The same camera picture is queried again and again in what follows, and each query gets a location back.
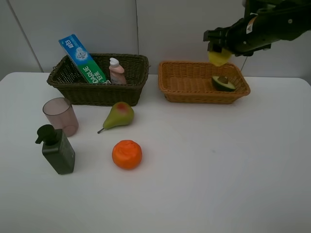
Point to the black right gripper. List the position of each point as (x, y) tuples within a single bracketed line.
[(255, 33)]

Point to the yellow lemon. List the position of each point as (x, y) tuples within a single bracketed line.
[(219, 58)]

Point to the halved avocado with pit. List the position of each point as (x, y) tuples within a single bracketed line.
[(221, 83)]

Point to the pink bottle white cap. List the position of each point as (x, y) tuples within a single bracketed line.
[(116, 72)]

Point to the blue green toothpaste box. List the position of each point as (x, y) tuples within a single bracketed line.
[(83, 60)]

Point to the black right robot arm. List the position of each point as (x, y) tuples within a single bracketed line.
[(254, 7)]

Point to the orange wicker basket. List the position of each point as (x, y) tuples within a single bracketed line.
[(192, 82)]

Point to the green red pear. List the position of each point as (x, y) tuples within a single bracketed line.
[(121, 114)]

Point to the orange tangerine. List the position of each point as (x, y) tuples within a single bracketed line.
[(127, 154)]

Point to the dark brown wicker basket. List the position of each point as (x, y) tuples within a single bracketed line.
[(68, 80)]

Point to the translucent pink plastic cup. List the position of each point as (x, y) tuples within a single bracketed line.
[(61, 115)]

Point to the dark green pump bottle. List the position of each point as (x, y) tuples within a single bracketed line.
[(56, 149)]

